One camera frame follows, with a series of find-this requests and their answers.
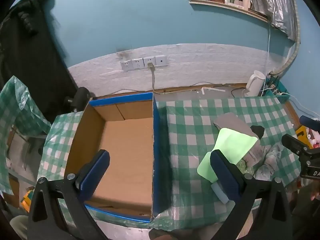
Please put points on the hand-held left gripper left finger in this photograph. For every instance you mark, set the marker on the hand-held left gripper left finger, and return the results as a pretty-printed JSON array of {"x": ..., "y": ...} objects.
[{"x": 96, "y": 172}]

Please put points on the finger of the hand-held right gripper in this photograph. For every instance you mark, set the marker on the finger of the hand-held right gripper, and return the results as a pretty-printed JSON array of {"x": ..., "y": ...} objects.
[
  {"x": 292, "y": 142},
  {"x": 308, "y": 121}
]

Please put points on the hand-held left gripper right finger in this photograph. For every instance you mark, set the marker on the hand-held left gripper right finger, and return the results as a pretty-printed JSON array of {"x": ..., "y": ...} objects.
[{"x": 225, "y": 177}]

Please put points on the light green cloth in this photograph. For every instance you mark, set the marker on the light green cloth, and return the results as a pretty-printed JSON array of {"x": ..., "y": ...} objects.
[{"x": 232, "y": 145}]

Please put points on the blue-edged cardboard box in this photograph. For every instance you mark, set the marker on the blue-edged cardboard box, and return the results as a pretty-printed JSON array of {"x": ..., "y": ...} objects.
[{"x": 125, "y": 155}]

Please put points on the grey plush cloth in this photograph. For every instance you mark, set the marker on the grey plush cloth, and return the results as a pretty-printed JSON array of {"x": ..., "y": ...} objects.
[{"x": 232, "y": 122}]

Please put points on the yellow box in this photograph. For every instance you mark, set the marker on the yellow box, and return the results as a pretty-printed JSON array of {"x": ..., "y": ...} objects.
[{"x": 302, "y": 133}]

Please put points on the plastic bag of packets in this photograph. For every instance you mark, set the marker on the plastic bag of packets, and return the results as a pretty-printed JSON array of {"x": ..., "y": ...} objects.
[{"x": 314, "y": 137}]

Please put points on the green glitter wrapper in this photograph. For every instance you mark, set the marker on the green glitter wrapper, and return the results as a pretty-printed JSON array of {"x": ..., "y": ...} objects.
[{"x": 243, "y": 167}]

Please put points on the crumpled whitish cloth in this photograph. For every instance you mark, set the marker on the crumpled whitish cloth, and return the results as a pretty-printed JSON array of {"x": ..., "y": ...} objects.
[{"x": 271, "y": 160}]

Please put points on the black sock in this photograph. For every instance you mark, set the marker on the black sock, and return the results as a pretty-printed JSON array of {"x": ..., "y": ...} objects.
[{"x": 257, "y": 130}]

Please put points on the teal plastic basket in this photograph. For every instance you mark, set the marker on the teal plastic basket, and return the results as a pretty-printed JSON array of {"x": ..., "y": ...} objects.
[{"x": 282, "y": 88}]

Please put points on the green checkered tablecloth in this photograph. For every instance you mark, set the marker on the green checkered tablecloth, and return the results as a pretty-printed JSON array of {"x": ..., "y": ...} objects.
[{"x": 187, "y": 135}]

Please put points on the white electric kettle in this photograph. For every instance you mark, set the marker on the white electric kettle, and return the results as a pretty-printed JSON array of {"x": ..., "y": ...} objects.
[{"x": 255, "y": 85}]

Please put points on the black round knob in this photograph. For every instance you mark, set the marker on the black round knob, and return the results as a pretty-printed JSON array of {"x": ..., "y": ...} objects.
[{"x": 81, "y": 97}]

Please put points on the white plastic strip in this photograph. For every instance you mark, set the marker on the white plastic strip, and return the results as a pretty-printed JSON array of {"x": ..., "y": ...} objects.
[{"x": 212, "y": 89}]

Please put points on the green checkered plastic sheet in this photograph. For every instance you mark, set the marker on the green checkered plastic sheet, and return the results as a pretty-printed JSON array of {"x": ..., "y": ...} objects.
[{"x": 15, "y": 105}]

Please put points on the silver foil sheet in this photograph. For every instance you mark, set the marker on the silver foil sheet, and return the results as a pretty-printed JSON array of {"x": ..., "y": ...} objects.
[{"x": 272, "y": 2}]

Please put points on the black hanging jacket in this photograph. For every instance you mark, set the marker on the black hanging jacket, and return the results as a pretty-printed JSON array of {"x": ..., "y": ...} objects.
[{"x": 27, "y": 55}]

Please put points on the white wall socket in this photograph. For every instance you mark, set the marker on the white wall socket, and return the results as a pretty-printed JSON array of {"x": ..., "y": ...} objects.
[
  {"x": 126, "y": 65},
  {"x": 137, "y": 63},
  {"x": 149, "y": 60},
  {"x": 161, "y": 60}
]

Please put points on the wooden wall shelf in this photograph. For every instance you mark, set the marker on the wooden wall shelf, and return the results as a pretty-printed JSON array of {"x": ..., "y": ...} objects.
[{"x": 225, "y": 6}]

